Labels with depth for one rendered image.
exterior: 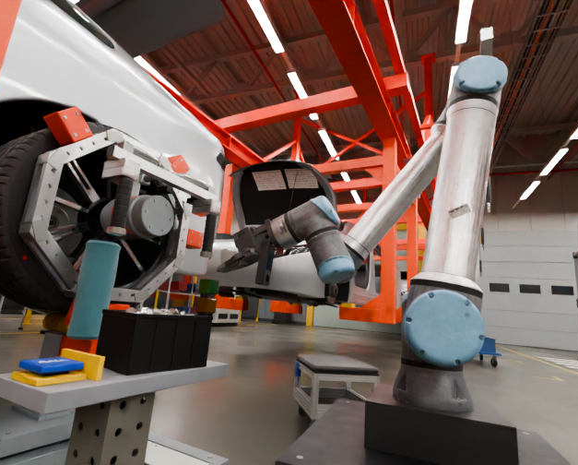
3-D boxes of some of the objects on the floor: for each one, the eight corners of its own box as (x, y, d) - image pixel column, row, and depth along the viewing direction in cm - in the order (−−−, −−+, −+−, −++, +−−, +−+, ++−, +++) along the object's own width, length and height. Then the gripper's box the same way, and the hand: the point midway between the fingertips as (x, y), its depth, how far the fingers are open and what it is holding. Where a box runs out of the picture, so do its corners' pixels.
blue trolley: (446, 356, 605) (445, 301, 626) (484, 360, 587) (482, 304, 608) (455, 363, 512) (454, 298, 533) (502, 368, 494) (499, 301, 515)
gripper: (278, 223, 99) (220, 254, 105) (265, 215, 91) (202, 248, 97) (288, 250, 96) (228, 280, 102) (274, 244, 88) (209, 276, 94)
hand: (221, 271), depth 98 cm, fingers closed
